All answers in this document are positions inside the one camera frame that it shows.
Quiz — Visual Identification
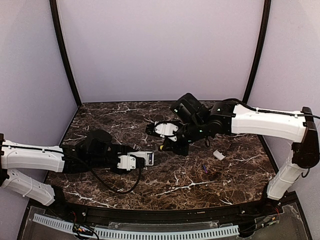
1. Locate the white remote control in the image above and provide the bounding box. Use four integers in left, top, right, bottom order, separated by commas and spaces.
128, 151, 155, 166

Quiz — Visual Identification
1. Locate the white battery cover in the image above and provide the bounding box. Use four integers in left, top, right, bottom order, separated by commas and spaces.
213, 150, 226, 161

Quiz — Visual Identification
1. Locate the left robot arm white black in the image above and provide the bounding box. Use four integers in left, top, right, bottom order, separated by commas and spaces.
0, 129, 145, 208

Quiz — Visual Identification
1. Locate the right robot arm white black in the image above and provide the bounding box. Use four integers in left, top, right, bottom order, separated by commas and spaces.
160, 93, 320, 201

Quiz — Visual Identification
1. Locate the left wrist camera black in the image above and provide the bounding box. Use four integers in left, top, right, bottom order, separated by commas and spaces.
117, 154, 145, 171

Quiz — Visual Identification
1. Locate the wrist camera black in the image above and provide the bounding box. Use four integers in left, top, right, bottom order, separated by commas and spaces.
145, 122, 179, 138
117, 154, 145, 171

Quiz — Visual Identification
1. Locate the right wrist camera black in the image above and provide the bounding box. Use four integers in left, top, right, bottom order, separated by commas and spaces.
145, 122, 179, 138

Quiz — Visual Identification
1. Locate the black table front rail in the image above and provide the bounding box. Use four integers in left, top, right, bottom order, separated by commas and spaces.
67, 202, 262, 225

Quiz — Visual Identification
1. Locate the white slotted cable duct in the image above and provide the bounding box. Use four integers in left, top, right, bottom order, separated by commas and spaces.
32, 213, 240, 240

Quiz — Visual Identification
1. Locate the right black frame post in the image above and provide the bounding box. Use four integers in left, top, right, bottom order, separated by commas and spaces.
242, 0, 272, 103

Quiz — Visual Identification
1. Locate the black frame post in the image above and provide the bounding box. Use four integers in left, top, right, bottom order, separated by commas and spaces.
242, 0, 272, 103
49, 0, 82, 108

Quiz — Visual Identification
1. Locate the left black frame post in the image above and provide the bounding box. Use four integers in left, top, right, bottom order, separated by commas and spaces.
49, 0, 82, 108

